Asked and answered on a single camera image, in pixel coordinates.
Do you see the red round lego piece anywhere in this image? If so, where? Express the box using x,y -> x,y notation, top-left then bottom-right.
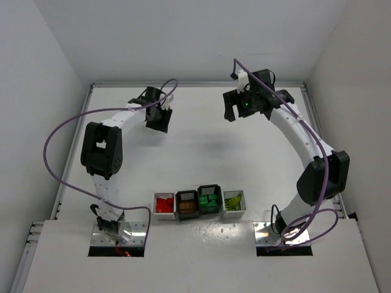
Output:
157,204 -> 174,213

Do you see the white bin far right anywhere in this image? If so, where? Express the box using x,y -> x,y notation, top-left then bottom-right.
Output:
222,190 -> 246,219

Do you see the orange brown lego brick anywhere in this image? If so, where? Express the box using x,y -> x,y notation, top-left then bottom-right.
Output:
179,200 -> 197,214

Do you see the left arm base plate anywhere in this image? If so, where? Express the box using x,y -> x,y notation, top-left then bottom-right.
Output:
90,222 -> 147,247

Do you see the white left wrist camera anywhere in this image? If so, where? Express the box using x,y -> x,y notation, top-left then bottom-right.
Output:
161,95 -> 174,110

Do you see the lime square lego brick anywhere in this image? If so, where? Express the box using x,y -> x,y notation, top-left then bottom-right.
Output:
224,195 -> 242,211

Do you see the red rectangular lego brick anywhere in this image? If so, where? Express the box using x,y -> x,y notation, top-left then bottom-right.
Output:
156,198 -> 167,211

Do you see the black bin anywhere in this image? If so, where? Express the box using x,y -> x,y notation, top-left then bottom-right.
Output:
175,190 -> 200,221
197,184 -> 222,215

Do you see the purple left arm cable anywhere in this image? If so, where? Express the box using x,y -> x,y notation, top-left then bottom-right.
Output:
43,78 -> 178,245

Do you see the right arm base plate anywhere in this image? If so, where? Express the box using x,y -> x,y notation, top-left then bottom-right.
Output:
252,220 -> 312,247

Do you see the black bin left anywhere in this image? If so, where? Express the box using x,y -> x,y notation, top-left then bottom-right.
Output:
175,190 -> 200,221

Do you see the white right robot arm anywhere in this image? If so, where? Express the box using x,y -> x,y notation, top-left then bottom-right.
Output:
223,70 -> 350,235

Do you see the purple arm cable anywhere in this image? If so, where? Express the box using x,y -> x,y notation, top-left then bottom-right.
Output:
43,78 -> 178,245
230,59 -> 339,248

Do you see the white bin far left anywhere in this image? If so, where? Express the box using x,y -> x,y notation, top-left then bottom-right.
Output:
153,192 -> 176,221

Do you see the black bin right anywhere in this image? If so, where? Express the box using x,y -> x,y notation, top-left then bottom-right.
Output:
197,184 -> 222,215

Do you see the green upside-down lego brick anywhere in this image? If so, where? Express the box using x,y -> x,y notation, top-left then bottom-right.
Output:
200,195 -> 209,206

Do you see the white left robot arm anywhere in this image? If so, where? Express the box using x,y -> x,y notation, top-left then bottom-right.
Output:
81,87 -> 174,237

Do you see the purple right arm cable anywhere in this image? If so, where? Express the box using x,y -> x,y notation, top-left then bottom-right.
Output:
230,59 -> 339,248

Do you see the white bin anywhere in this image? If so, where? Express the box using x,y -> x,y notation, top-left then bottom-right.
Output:
222,190 -> 246,219
153,192 -> 176,221

